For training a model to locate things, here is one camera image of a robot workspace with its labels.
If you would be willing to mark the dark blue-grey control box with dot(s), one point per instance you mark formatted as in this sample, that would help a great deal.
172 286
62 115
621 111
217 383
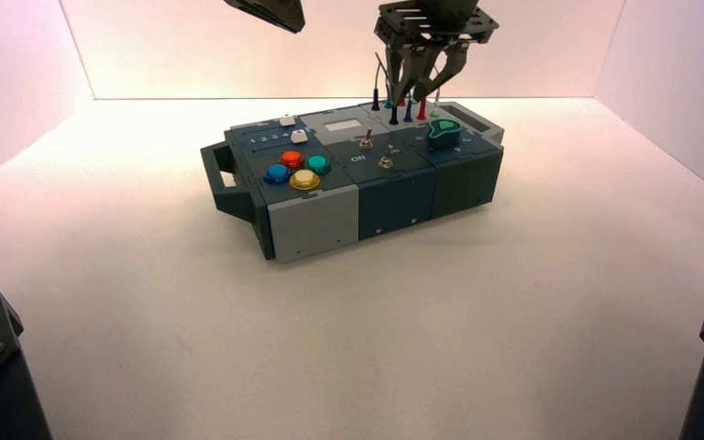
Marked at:
315 225

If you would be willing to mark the white square key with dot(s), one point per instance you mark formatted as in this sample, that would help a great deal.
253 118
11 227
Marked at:
298 136
287 121

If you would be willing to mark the yellow round push button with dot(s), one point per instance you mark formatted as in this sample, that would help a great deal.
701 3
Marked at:
304 179

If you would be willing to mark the blue round push button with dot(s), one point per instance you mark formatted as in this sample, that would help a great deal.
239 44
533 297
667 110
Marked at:
277 173

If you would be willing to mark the green rotary knob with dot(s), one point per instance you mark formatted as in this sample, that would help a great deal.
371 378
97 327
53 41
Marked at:
444 136

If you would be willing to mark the orange round push button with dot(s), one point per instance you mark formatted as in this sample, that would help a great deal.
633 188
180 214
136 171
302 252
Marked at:
292 160

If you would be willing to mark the teal round push button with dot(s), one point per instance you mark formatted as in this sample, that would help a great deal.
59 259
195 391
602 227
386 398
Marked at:
318 164

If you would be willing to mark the metal toggle switch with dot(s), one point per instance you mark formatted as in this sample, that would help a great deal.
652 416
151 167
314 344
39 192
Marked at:
365 142
385 161

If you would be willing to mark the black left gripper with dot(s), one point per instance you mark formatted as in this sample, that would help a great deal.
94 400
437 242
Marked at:
273 12

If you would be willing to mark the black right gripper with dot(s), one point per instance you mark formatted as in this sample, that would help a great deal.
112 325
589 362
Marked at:
431 21

